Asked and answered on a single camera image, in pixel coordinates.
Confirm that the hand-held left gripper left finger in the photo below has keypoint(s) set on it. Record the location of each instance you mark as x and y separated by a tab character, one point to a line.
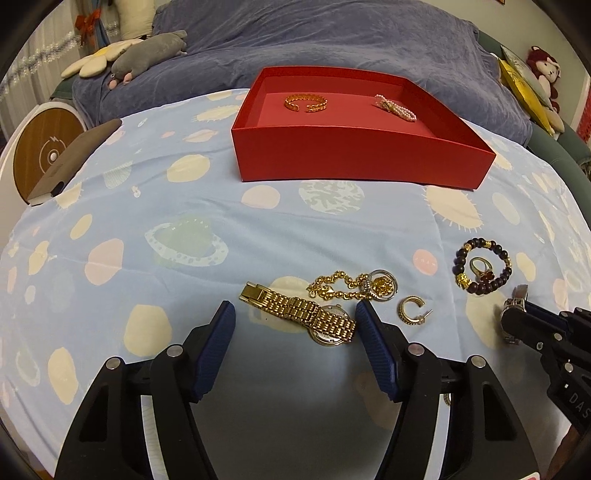
210	355

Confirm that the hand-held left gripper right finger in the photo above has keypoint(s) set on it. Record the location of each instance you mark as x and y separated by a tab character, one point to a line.
378	355

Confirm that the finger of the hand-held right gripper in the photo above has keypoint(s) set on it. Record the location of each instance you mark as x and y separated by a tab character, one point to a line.
526	325
542	313

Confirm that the silver wristwatch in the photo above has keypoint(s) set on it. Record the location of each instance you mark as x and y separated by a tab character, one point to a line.
519	294

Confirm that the gold hoop earring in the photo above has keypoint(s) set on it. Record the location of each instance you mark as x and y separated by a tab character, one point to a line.
408	311

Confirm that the gold wristwatch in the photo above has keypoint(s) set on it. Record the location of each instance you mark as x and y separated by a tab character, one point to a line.
300	311

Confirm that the red cardboard box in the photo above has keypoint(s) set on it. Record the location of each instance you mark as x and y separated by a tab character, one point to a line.
351	134

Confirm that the person's right forearm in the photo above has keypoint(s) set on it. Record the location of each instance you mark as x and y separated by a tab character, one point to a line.
579	447

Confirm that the light blue planet-print tablecloth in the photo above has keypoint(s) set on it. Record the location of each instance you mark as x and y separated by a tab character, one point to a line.
184	258

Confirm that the green sofa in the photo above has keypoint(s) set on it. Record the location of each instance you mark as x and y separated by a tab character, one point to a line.
563	152

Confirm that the gold cushion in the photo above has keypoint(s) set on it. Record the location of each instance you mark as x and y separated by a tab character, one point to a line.
531	99

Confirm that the brown flat pouch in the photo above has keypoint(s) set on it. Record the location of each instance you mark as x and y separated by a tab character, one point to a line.
74	157

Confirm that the silver cushion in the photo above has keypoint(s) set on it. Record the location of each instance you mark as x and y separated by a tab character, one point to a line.
524	69

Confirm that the red monkey plush toy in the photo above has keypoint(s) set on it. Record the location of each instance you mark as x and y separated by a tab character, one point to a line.
545	64

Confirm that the white round appliance wooden disc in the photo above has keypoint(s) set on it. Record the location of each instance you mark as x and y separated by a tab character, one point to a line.
37	147

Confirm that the grey plush toy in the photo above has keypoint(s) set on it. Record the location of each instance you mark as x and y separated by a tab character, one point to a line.
147	55

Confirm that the flower-shaped cushion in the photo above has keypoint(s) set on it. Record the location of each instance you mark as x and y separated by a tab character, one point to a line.
99	60

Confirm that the blue sofa cover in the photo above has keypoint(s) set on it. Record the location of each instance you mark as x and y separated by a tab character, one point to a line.
323	37

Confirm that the white curtain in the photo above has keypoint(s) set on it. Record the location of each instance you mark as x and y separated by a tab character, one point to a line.
41	55

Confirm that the red bow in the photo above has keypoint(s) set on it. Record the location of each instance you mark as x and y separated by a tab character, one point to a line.
90	21

